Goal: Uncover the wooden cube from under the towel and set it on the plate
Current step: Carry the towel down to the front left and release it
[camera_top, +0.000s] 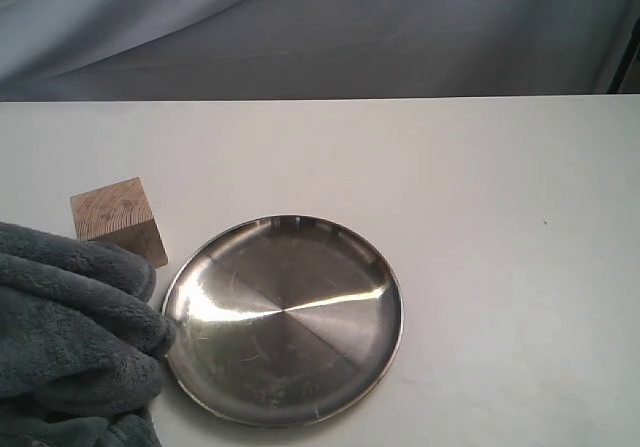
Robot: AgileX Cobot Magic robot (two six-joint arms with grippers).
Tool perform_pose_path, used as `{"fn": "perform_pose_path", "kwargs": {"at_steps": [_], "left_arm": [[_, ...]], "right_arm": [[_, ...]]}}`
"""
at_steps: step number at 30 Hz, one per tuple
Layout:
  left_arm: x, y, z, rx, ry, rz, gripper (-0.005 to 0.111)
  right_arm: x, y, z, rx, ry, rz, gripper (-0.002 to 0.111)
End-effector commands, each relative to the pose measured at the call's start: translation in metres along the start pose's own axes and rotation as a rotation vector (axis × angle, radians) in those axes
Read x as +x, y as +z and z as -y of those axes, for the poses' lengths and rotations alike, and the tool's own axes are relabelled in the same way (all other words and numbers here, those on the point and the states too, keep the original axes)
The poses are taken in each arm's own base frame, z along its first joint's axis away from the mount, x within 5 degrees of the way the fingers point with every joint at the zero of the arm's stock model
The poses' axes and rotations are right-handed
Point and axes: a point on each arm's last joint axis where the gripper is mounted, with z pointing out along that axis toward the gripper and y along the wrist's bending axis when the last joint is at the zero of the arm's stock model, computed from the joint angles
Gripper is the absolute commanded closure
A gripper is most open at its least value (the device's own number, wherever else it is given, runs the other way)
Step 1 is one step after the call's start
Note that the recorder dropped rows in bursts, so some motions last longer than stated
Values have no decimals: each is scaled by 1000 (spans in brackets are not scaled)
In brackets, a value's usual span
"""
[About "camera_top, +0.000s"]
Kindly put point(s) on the wooden cube block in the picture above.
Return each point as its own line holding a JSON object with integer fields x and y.
{"x": 120, "y": 214}

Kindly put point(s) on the grey fluffy towel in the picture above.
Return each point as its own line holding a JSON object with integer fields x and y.
{"x": 81, "y": 348}

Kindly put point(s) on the round stainless steel plate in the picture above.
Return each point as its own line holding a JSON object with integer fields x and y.
{"x": 283, "y": 321}

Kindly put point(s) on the grey backdrop cloth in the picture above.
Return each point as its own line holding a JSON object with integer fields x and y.
{"x": 97, "y": 50}

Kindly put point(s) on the black vertical stand pole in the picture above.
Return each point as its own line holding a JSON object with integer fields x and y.
{"x": 629, "y": 57}

